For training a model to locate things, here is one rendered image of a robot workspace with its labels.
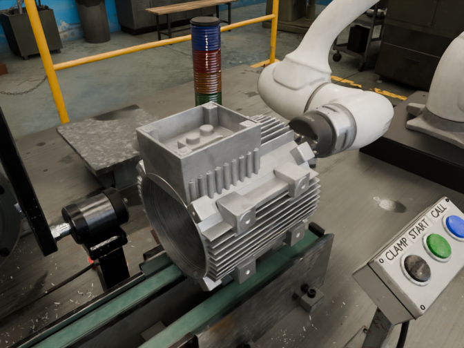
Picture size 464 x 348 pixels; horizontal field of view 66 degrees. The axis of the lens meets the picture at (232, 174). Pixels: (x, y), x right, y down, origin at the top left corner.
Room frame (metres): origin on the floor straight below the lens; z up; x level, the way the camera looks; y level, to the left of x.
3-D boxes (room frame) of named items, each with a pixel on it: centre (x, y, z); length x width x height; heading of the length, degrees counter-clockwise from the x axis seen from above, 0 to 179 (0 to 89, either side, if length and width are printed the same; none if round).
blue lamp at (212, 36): (0.75, 0.05, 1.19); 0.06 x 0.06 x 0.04
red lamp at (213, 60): (0.75, 0.05, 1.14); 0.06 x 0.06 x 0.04
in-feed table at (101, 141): (0.84, 0.30, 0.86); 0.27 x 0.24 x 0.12; 40
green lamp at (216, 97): (0.75, 0.05, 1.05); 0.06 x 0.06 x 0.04
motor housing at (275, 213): (0.42, 0.01, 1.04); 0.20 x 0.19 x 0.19; 131
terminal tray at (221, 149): (0.39, 0.04, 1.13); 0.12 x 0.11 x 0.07; 131
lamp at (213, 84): (0.75, 0.05, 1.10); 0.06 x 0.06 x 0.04
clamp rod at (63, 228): (0.38, 0.23, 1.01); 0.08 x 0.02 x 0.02; 130
